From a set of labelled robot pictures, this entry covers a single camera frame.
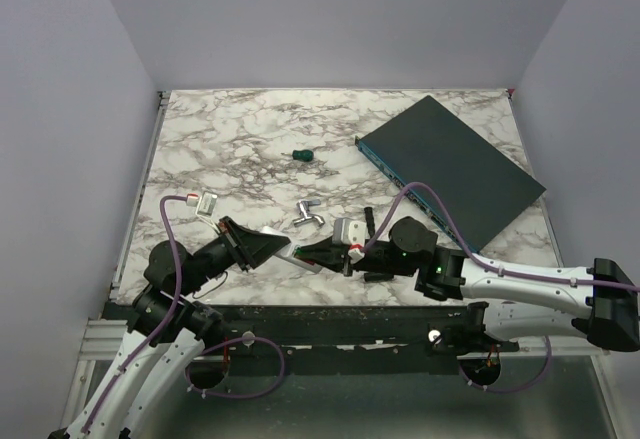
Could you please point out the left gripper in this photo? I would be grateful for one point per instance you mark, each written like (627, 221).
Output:
(251, 247)

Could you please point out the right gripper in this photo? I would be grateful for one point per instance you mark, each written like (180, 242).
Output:
(331, 255)

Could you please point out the white remote control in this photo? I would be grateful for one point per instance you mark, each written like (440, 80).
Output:
(295, 259)

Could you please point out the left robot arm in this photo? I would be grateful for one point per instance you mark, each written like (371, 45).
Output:
(166, 332)

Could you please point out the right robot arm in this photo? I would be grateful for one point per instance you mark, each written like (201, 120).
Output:
(598, 303)

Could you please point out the chrome faucet tap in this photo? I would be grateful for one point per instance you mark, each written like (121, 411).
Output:
(306, 215)

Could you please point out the black hammer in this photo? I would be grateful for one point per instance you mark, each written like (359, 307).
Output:
(371, 219)

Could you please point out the green stubby screwdriver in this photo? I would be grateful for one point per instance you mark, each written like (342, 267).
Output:
(304, 155)

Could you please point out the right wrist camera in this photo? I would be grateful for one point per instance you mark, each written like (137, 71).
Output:
(353, 235)

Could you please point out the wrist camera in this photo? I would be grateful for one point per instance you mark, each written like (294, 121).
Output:
(203, 205)
(353, 235)

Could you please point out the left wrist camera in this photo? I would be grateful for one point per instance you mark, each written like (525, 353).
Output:
(203, 205)

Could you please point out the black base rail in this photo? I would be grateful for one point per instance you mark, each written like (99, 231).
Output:
(453, 332)

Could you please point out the dark network switch box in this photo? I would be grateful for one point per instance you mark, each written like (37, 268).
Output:
(482, 189)

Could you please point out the aluminium frame rail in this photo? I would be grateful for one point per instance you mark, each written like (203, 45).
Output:
(103, 337)

